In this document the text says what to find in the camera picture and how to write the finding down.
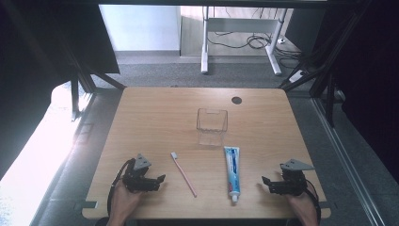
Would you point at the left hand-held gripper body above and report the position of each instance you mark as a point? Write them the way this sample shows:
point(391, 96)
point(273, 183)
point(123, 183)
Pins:
point(139, 180)

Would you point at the clear plastic cup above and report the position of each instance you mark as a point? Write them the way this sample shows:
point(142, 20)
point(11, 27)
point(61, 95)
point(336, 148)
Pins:
point(212, 127)

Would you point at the white power strip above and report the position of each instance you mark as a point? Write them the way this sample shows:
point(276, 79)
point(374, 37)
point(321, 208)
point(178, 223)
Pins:
point(296, 76)

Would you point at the person's left hand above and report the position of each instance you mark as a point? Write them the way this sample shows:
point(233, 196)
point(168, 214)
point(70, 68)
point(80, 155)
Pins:
point(124, 201)

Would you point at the black metal stand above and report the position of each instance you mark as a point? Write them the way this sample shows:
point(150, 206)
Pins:
point(326, 62)
point(84, 80)

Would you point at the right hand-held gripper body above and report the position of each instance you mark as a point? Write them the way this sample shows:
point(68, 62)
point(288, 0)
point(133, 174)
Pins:
point(291, 180)

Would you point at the person's right hand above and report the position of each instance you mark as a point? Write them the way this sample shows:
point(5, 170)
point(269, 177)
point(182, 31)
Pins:
point(299, 204)

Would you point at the white desk frame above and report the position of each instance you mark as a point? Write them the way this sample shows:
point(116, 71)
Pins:
point(241, 25)

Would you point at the white blue toothpaste tube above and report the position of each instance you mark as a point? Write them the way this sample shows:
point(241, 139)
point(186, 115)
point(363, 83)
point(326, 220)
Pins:
point(233, 171)

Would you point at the metal floor rail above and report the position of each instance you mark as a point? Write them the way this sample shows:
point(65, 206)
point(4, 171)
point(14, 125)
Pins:
point(348, 160)

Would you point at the pink toothbrush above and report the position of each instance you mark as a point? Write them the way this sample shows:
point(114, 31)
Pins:
point(184, 175)

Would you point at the dark curtain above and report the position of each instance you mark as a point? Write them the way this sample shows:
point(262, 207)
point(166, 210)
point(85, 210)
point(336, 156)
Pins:
point(34, 62)
point(370, 78)

